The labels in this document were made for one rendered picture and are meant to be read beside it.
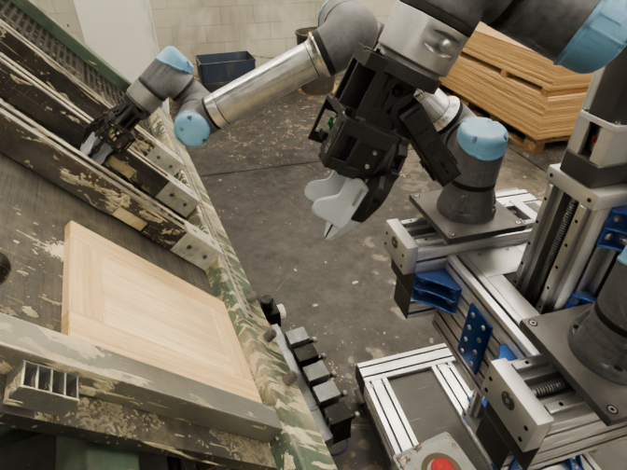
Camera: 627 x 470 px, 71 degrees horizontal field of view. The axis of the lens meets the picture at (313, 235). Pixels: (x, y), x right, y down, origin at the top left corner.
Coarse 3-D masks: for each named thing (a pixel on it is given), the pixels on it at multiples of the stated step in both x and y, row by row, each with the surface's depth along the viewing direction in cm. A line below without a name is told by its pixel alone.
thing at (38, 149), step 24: (0, 120) 82; (24, 120) 87; (0, 144) 84; (24, 144) 86; (48, 144) 87; (48, 168) 90; (72, 168) 92; (96, 168) 98; (72, 192) 94; (96, 192) 97; (120, 192) 99; (144, 216) 104; (168, 216) 108; (168, 240) 110; (192, 240) 113
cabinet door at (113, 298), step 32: (64, 256) 75; (96, 256) 80; (128, 256) 89; (64, 288) 69; (96, 288) 73; (128, 288) 81; (160, 288) 91; (192, 288) 102; (64, 320) 63; (96, 320) 67; (128, 320) 74; (160, 320) 81; (192, 320) 91; (224, 320) 102; (128, 352) 67; (160, 352) 73; (192, 352) 81; (224, 352) 91; (224, 384) 81
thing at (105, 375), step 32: (0, 320) 50; (0, 352) 48; (32, 352) 50; (64, 352) 54; (96, 352) 58; (96, 384) 57; (128, 384) 59; (160, 384) 64; (192, 384) 70; (192, 416) 68; (224, 416) 72; (256, 416) 77
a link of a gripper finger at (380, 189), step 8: (392, 168) 45; (384, 176) 45; (392, 176) 44; (368, 184) 47; (376, 184) 45; (384, 184) 45; (392, 184) 45; (368, 192) 46; (376, 192) 45; (384, 192) 45; (368, 200) 46; (376, 200) 46; (360, 208) 47; (368, 208) 47; (376, 208) 47; (352, 216) 48; (360, 216) 48; (368, 216) 48
